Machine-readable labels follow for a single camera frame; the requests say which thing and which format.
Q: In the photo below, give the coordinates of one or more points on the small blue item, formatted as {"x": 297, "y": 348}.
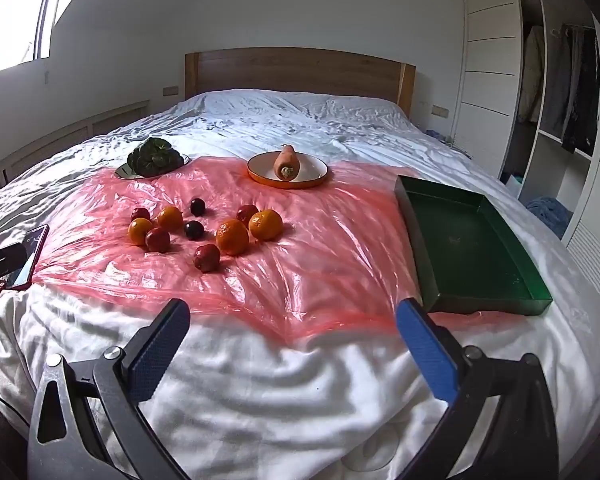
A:
{"x": 437, "y": 135}

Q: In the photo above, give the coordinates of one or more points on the small orange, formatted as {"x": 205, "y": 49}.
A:
{"x": 140, "y": 230}
{"x": 170, "y": 218}

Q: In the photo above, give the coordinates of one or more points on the carrot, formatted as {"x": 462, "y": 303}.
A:
{"x": 286, "y": 162}

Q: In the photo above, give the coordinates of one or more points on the window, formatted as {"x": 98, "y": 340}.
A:
{"x": 10, "y": 20}

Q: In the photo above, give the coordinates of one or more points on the wooden headboard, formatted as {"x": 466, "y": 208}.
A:
{"x": 300, "y": 72}

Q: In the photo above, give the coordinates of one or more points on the wall outlet plate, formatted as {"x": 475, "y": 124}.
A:
{"x": 170, "y": 91}
{"x": 440, "y": 111}

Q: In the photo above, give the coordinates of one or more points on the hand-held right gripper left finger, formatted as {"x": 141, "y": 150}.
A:
{"x": 155, "y": 355}

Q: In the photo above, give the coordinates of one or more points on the orange-rimmed white plate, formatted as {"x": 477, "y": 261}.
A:
{"x": 312, "y": 167}

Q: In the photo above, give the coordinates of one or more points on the red apple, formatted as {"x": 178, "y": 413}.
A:
{"x": 140, "y": 213}
{"x": 247, "y": 212}
{"x": 206, "y": 257}
{"x": 158, "y": 239}

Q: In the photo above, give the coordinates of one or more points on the pink plastic sheet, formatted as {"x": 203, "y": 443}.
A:
{"x": 330, "y": 240}

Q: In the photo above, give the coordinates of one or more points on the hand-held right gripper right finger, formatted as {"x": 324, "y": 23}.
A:
{"x": 425, "y": 345}

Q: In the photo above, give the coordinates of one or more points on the large orange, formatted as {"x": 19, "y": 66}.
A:
{"x": 232, "y": 236}
{"x": 266, "y": 224}

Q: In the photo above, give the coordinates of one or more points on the wooden side panel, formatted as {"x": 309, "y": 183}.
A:
{"x": 55, "y": 145}

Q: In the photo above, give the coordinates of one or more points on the white wardrobe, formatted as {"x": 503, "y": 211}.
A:
{"x": 485, "y": 60}

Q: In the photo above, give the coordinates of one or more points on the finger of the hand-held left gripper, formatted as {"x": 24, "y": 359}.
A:
{"x": 5, "y": 260}

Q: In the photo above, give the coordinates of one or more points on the green tray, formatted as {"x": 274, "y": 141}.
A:
{"x": 470, "y": 245}

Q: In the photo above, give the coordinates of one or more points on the phone in red case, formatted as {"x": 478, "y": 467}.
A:
{"x": 27, "y": 255}

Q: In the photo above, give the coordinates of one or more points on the blue knitted cloth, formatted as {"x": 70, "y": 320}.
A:
{"x": 547, "y": 215}

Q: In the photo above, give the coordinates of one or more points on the dark leafy greens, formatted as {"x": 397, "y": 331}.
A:
{"x": 155, "y": 157}

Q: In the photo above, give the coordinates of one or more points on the light blue box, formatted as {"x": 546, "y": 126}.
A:
{"x": 512, "y": 184}

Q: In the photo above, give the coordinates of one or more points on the dark plum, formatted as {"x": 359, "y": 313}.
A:
{"x": 197, "y": 206}
{"x": 194, "y": 229}

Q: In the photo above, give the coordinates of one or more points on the beige hanging jacket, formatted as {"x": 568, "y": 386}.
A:
{"x": 530, "y": 75}

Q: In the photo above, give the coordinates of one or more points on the dark hanging clothes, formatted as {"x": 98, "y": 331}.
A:
{"x": 582, "y": 90}

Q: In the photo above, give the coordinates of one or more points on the grey hanging garment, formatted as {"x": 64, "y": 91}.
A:
{"x": 557, "y": 80}

